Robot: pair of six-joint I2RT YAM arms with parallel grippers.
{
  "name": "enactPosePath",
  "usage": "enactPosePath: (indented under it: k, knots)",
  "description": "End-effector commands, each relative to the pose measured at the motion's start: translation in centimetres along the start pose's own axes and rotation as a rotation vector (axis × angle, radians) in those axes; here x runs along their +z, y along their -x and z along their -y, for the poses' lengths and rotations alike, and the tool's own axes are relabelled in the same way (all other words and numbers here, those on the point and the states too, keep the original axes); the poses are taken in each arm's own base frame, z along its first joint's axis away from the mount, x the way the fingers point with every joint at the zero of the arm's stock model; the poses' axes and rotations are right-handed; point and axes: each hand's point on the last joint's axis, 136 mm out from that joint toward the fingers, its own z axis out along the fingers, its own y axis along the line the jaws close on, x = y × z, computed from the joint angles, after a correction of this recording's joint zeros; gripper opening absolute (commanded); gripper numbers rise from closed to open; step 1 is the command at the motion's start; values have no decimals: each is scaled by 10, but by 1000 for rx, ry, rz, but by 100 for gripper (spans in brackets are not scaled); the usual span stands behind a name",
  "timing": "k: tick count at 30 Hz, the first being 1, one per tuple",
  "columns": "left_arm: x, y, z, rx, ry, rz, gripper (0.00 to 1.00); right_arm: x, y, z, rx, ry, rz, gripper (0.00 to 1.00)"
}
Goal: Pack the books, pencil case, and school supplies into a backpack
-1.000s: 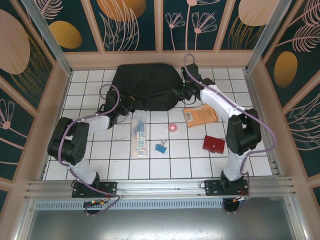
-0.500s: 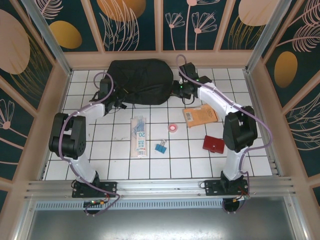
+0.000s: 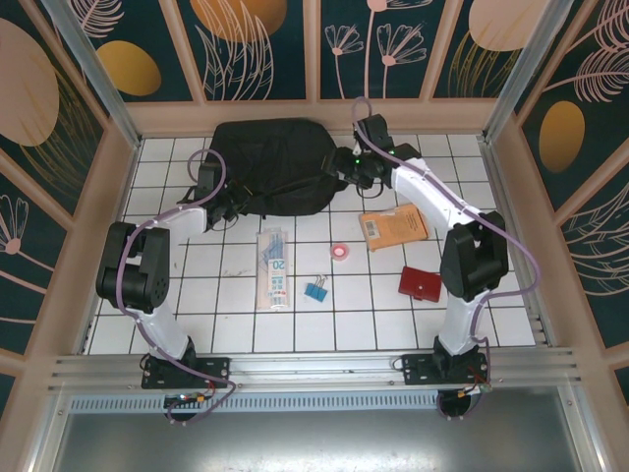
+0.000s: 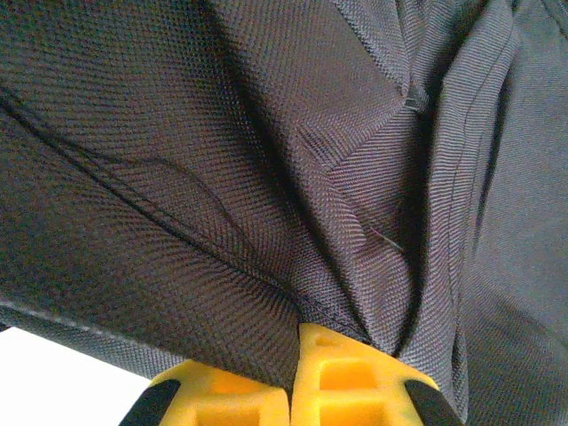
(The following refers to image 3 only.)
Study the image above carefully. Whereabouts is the red pencil case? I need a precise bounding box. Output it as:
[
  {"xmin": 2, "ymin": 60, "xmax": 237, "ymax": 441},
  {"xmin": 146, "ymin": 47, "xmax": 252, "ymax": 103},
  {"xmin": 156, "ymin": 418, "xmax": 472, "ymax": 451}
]
[{"xmin": 397, "ymin": 265, "xmax": 443, "ymax": 302}]

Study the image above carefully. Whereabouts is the aluminium side rail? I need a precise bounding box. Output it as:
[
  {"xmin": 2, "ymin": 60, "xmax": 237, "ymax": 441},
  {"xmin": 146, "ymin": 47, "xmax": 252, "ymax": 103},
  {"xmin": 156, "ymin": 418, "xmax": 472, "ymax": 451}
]
[{"xmin": 479, "ymin": 136, "xmax": 559, "ymax": 348}]

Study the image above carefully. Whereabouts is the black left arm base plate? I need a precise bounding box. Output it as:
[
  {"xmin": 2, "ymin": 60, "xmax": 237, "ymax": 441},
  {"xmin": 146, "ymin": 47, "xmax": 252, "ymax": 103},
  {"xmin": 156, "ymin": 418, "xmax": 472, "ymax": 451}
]
[{"xmin": 141, "ymin": 356, "xmax": 232, "ymax": 389}]

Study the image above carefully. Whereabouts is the black backpack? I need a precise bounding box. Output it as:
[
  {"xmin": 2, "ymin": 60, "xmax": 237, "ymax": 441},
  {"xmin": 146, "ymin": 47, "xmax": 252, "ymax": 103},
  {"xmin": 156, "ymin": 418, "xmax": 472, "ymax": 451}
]
[{"xmin": 176, "ymin": 117, "xmax": 348, "ymax": 220}]

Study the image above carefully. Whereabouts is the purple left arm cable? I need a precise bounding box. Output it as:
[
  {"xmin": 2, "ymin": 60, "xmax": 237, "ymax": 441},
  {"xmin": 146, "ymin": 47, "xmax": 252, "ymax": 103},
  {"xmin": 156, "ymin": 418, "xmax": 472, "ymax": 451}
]
[{"xmin": 117, "ymin": 149, "xmax": 237, "ymax": 425}]

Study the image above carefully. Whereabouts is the brown padded envelope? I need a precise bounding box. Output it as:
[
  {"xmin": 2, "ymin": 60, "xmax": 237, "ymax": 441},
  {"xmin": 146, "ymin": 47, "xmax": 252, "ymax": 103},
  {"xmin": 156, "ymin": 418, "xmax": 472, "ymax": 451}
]
[{"xmin": 358, "ymin": 204, "xmax": 431, "ymax": 253}]

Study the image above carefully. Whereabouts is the grey metal panel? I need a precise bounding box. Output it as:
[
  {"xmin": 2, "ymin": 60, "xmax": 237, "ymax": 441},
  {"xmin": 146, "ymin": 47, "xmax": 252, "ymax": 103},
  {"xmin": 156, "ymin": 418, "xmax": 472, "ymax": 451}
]
[{"xmin": 53, "ymin": 412, "xmax": 591, "ymax": 472}]

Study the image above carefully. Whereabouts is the aluminium corner post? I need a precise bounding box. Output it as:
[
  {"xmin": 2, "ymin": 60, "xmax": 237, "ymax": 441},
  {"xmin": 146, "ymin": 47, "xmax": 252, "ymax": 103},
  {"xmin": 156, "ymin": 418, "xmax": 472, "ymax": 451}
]
[
  {"xmin": 41, "ymin": 0, "xmax": 143, "ymax": 151},
  {"xmin": 481, "ymin": 0, "xmax": 576, "ymax": 144}
]

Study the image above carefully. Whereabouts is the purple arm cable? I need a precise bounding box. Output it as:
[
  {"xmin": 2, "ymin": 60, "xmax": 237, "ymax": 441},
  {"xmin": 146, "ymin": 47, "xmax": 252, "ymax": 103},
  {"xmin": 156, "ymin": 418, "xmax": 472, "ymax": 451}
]
[
  {"xmin": 117, "ymin": 149, "xmax": 237, "ymax": 425},
  {"xmin": 352, "ymin": 96, "xmax": 542, "ymax": 424}
]

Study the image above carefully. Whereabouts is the aluminium mounting rail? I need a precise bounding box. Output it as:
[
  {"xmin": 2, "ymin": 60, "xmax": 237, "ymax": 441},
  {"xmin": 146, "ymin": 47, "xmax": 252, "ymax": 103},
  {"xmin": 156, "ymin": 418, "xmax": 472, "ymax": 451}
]
[{"xmin": 48, "ymin": 346, "xmax": 581, "ymax": 392}]

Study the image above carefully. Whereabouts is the slotted grey cable duct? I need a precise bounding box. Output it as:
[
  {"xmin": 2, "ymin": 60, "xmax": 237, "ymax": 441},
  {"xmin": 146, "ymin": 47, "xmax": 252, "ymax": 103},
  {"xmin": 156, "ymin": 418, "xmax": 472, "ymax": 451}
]
[{"xmin": 68, "ymin": 395, "xmax": 443, "ymax": 414}]

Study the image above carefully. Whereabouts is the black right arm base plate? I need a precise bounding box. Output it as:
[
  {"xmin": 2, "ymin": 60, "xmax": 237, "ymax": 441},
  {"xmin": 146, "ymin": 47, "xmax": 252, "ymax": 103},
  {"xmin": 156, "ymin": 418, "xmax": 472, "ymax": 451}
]
[{"xmin": 401, "ymin": 351, "xmax": 492, "ymax": 387}]

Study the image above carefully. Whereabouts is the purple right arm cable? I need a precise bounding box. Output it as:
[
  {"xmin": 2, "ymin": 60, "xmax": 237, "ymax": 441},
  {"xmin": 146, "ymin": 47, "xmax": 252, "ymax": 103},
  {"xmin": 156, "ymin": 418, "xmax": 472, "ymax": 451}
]
[{"xmin": 352, "ymin": 96, "xmax": 542, "ymax": 424}]

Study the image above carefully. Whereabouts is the clear ruler set package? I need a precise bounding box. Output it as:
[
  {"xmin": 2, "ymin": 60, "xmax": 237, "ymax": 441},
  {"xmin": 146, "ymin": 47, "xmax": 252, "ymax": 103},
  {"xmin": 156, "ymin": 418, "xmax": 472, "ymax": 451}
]
[{"xmin": 255, "ymin": 226, "xmax": 292, "ymax": 312}]

